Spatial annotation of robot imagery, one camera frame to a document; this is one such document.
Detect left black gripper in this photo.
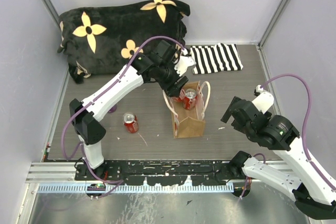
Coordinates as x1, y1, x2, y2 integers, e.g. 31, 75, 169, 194
156, 59, 189, 97

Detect red cola can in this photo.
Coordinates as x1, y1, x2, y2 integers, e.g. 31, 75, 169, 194
172, 89, 185, 102
183, 89, 197, 110
123, 112, 139, 133

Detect brown canvas bag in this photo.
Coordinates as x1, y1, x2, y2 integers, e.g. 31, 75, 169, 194
163, 81, 211, 138

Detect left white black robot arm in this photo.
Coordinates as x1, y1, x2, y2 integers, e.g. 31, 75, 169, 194
68, 36, 195, 180

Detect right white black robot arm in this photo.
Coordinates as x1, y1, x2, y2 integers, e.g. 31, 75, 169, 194
221, 92, 335, 220

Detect black white striped cloth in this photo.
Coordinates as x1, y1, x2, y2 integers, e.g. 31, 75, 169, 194
190, 43, 244, 74

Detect far purple soda can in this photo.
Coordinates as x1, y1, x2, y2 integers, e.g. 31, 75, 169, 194
108, 105, 117, 113

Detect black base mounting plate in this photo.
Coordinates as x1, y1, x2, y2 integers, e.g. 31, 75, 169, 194
74, 158, 246, 186

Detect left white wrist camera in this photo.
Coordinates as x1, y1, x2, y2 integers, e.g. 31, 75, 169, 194
174, 56, 196, 77

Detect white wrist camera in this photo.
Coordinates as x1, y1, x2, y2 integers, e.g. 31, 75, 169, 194
252, 85, 275, 114
174, 56, 196, 77

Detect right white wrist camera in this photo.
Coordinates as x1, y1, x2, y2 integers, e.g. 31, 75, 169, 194
252, 85, 275, 114

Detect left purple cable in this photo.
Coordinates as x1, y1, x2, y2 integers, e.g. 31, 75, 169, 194
61, 35, 188, 198

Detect purple cable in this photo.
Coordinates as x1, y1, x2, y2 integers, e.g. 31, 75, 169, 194
61, 35, 188, 198
258, 73, 336, 190

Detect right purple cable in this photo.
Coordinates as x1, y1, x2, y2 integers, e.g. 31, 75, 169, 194
258, 73, 336, 190

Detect white slotted cable duct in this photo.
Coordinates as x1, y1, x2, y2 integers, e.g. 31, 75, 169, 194
37, 183, 234, 194

